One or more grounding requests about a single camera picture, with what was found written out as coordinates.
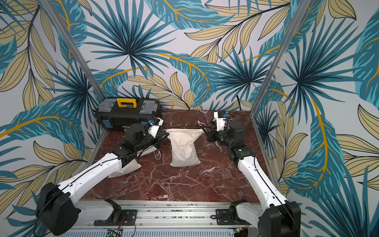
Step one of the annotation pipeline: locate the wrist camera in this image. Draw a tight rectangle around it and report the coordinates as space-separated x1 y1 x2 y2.
212 111 228 132
148 117 163 138

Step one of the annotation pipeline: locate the aluminium corner post left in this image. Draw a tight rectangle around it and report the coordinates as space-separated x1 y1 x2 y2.
40 0 105 100

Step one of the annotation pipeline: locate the aluminium corner post right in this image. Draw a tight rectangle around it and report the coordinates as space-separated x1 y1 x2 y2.
250 1 311 117

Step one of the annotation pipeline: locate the aluminium corner post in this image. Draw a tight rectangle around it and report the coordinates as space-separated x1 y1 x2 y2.
40 0 105 100
250 1 311 117

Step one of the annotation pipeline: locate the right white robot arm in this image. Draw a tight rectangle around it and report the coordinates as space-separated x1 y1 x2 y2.
201 120 301 237

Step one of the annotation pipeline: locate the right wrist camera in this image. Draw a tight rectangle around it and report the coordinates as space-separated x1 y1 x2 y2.
212 111 228 132

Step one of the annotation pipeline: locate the cream cloth drawstring bag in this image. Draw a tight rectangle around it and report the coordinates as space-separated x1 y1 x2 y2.
166 128 204 167

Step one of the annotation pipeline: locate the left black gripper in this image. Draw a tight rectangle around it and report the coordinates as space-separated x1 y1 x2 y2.
135 128 169 151

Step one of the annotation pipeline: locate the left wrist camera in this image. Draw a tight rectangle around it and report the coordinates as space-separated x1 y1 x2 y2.
148 117 163 138

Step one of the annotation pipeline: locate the black plastic toolbox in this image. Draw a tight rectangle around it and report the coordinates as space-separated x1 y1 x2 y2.
95 98 162 131

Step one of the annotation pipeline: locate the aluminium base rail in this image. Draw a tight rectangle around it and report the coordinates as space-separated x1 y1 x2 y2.
63 199 300 237

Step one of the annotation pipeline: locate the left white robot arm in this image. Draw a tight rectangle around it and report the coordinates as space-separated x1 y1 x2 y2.
35 123 169 236

